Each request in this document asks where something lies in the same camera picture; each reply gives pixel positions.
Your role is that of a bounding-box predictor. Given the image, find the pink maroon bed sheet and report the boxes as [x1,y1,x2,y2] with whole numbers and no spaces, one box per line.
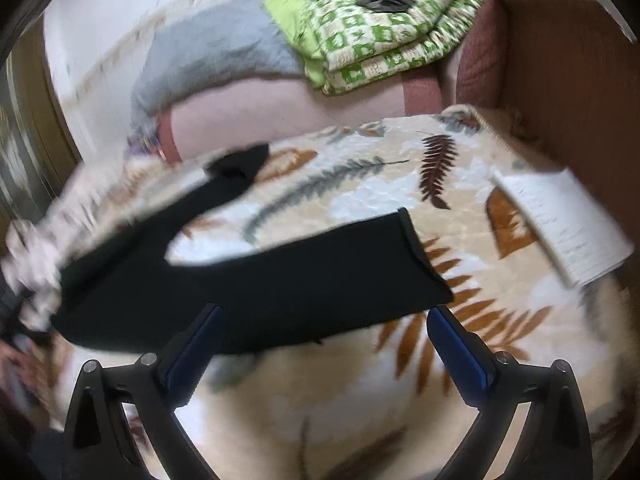
[158,0,508,162]

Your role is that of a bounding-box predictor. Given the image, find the green white checkered quilt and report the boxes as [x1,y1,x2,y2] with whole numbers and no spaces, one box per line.
[264,0,484,96]

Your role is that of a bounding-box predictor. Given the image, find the black pants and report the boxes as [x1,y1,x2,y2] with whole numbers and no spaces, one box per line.
[51,144,452,354]

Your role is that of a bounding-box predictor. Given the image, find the white paper sheet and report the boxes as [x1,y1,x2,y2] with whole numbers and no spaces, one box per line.
[492,169,634,287]

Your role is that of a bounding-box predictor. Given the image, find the grey pillow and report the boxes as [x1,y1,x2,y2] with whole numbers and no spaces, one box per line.
[131,0,305,132]

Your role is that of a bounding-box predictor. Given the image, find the wooden headboard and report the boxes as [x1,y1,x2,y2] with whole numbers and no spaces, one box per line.
[501,0,639,240]

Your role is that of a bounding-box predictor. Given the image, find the beige garment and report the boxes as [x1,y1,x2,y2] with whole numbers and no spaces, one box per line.
[1,158,122,330]

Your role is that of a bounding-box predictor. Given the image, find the leaf-patterned cream blanket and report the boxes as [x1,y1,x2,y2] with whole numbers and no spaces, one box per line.
[2,104,637,480]

